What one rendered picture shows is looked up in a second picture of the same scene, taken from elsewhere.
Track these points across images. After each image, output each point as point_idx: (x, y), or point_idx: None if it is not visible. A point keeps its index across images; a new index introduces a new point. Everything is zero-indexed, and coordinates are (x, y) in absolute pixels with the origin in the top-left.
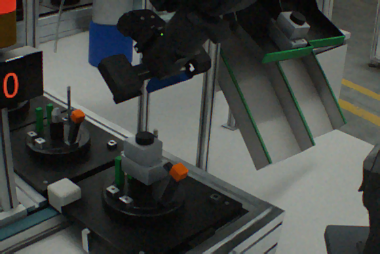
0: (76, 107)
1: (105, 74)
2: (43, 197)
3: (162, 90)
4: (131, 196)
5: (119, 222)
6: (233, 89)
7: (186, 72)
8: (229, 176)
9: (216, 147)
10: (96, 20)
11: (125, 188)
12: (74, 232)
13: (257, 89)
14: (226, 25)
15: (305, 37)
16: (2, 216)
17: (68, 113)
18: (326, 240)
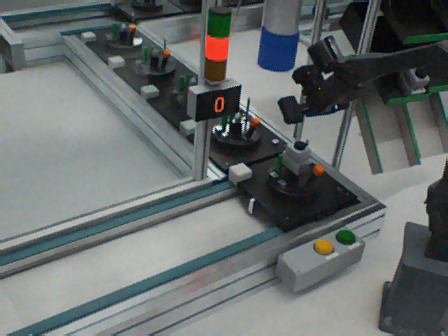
0: (249, 108)
1: (282, 108)
2: (224, 174)
3: None
4: (285, 180)
5: (275, 196)
6: (364, 117)
7: (332, 108)
8: (355, 174)
9: (350, 150)
10: (268, 28)
11: (282, 174)
12: (242, 200)
13: (383, 118)
14: (359, 90)
15: (427, 84)
16: (195, 184)
17: (249, 119)
18: (404, 231)
